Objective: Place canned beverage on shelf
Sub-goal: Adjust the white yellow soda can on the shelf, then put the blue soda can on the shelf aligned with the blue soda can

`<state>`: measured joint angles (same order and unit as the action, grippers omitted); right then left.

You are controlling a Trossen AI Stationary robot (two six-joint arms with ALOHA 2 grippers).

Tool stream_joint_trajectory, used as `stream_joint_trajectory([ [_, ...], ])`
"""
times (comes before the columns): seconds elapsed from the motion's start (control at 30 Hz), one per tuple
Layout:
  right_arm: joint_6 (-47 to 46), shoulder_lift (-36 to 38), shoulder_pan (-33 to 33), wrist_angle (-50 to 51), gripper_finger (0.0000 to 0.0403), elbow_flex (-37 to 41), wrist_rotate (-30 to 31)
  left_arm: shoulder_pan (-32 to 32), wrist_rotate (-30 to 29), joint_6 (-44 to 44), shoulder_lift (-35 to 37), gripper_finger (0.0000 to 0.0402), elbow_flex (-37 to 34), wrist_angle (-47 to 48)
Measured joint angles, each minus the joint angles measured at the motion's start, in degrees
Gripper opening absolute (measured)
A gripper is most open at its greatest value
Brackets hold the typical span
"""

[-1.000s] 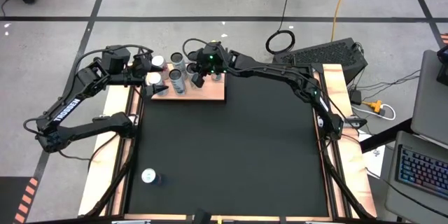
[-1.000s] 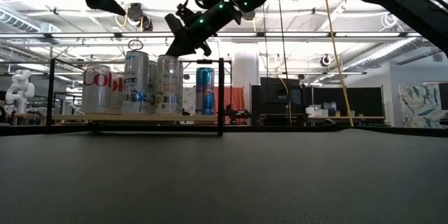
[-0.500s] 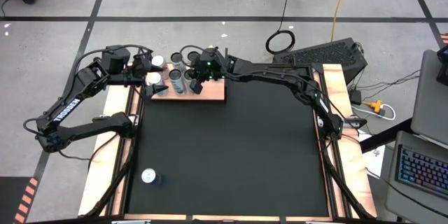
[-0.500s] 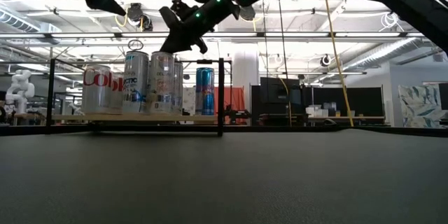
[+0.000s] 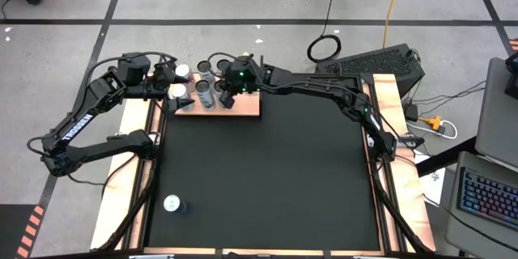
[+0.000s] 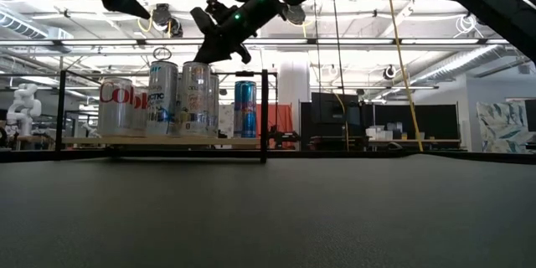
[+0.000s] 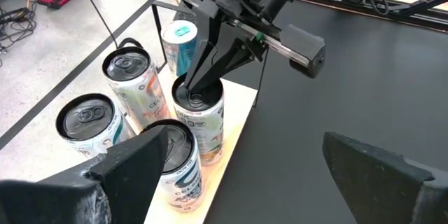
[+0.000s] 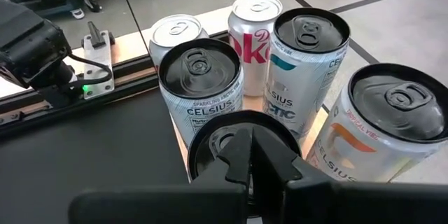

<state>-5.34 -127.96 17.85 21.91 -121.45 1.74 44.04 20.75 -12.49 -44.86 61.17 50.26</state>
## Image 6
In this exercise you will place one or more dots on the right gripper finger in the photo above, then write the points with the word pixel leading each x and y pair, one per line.
pixel 243 52
pixel 215 54

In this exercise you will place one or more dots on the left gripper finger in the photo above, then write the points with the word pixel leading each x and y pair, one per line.
pixel 123 3

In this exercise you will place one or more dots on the blue silver Red Bull can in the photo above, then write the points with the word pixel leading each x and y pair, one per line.
pixel 245 109

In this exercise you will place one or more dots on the Celsius Arctic Vibe can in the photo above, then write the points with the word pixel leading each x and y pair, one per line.
pixel 162 104

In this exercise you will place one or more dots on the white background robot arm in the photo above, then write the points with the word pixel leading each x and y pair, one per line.
pixel 25 104

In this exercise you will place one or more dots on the black background robot arm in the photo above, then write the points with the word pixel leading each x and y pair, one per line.
pixel 285 138

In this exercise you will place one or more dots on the white round column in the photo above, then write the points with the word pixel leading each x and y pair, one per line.
pixel 293 88

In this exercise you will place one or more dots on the black monitor screen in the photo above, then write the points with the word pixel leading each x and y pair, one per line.
pixel 335 113

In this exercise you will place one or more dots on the small black ceiling reel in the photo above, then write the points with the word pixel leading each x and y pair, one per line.
pixel 389 72

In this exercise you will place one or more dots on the black table mat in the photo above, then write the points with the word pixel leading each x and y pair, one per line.
pixel 335 218

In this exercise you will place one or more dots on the black partition panel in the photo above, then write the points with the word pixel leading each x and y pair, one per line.
pixel 423 121

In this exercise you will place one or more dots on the wooden background workbench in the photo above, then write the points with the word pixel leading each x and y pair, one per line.
pixel 439 141

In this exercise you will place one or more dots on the marbled patterned panel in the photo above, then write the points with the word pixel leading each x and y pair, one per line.
pixel 502 125

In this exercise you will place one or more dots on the silver ventilation duct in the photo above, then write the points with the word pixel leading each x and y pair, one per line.
pixel 25 27

